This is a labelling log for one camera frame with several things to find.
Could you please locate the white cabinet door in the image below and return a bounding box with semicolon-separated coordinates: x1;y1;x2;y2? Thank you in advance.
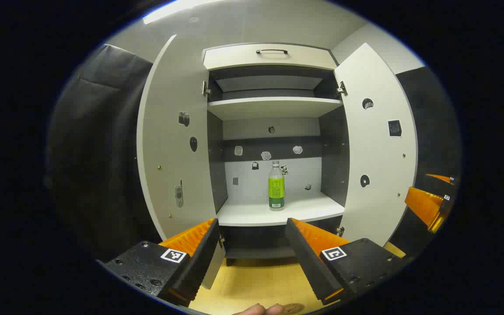
333;42;419;248
136;34;227;289

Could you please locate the white cabinet drawer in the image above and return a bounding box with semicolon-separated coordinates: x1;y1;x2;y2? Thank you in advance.
203;43;338;71

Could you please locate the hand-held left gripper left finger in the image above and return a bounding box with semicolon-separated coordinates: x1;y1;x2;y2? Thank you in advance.
102;218;223;308

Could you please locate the green label bottle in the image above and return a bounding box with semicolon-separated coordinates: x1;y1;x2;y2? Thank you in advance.
268;161;286;211

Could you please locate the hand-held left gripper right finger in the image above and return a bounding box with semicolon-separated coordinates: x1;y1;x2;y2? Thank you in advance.
284;217;406;306

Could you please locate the white cabinet shelf board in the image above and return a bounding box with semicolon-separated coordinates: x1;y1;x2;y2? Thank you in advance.
207;97;344;122

